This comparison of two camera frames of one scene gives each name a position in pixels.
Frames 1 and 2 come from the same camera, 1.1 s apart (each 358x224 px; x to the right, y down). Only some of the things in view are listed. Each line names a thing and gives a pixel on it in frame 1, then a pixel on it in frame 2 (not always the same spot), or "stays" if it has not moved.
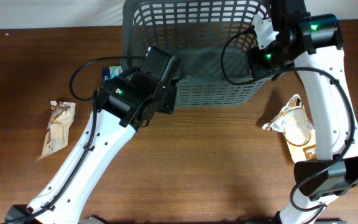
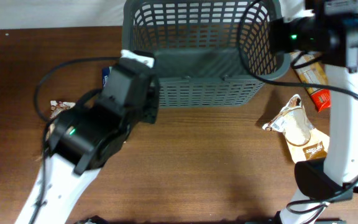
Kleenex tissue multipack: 111,72 stays
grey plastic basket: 211,39 stays
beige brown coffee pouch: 298,129 stays
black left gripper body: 169,98 → 150,112
